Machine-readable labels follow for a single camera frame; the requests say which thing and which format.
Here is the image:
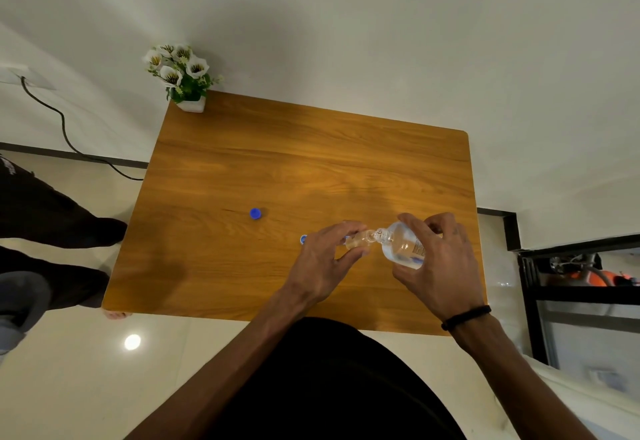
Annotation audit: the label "person's left hand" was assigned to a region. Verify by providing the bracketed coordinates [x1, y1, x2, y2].
[285, 221, 371, 306]

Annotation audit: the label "person's right hand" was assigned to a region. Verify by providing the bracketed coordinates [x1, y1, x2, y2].
[392, 212, 493, 325]

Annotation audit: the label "small clear glass bottle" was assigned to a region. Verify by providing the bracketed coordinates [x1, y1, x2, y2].
[344, 229, 377, 251]

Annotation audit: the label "clear plastic bottle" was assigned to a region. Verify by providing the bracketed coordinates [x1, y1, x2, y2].
[374, 221, 427, 270]

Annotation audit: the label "person's right forearm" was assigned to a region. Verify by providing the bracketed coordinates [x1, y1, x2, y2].
[450, 315, 598, 440]

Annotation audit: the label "person's left forearm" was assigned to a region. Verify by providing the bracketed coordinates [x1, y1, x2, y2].
[124, 289, 321, 440]

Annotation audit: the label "black braided wristband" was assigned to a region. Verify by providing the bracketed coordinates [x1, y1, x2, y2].
[440, 305, 493, 332]

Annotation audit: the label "person's black clothing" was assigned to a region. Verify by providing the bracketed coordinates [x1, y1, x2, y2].
[206, 317, 469, 440]

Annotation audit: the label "black metal shelf rack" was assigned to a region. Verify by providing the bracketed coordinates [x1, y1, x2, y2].
[517, 234, 640, 371]

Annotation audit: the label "orange object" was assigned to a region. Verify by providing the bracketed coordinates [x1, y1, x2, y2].
[545, 254, 640, 288]

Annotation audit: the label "white flowers in white pot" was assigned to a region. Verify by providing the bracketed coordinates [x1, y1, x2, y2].
[142, 43, 224, 114]

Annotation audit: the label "black power cable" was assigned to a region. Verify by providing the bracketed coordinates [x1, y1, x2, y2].
[19, 76, 145, 182]

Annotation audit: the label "white wall socket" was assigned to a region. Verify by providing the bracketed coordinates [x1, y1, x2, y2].
[0, 62, 57, 91]

